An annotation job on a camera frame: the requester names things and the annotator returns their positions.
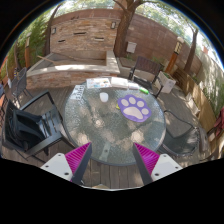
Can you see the round glass patio table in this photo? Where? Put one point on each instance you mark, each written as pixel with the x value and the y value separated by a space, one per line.
pixel 112 135

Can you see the large tree trunk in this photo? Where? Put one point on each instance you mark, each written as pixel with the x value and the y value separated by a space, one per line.
pixel 129 7

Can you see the white patterned card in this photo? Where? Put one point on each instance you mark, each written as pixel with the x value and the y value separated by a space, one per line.
pixel 77 92

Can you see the green marker pen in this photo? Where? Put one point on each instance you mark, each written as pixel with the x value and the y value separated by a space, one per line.
pixel 143 90

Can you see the dark chair behind table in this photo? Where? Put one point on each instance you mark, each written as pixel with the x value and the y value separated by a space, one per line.
pixel 145 72

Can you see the white plastic cup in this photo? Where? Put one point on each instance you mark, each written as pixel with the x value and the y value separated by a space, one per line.
pixel 104 97

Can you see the stone fountain basin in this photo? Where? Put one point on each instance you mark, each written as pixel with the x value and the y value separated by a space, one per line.
pixel 44 75

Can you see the white book on table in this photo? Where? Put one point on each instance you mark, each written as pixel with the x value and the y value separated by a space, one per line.
pixel 119 82

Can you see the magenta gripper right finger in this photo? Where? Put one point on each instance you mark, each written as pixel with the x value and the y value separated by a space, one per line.
pixel 146 160

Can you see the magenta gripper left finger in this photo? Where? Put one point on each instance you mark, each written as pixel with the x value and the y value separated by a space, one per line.
pixel 78 160

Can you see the white planter box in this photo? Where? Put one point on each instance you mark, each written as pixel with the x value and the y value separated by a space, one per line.
pixel 165 82

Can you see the purple paw print mousepad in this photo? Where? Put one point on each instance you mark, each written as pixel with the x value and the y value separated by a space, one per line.
pixel 134 108

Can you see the open magazine on table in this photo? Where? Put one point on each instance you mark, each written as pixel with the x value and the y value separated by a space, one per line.
pixel 98 83

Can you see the black metal chair far left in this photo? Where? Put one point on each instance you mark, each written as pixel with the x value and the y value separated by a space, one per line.
pixel 19 84

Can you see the black chair on left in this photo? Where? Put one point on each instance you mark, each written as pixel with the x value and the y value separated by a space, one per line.
pixel 29 133

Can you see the wooden lamp post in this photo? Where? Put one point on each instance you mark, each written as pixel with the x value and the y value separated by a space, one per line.
pixel 175 54

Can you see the black mesh chair on right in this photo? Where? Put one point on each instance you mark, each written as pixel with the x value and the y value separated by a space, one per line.
pixel 182 145

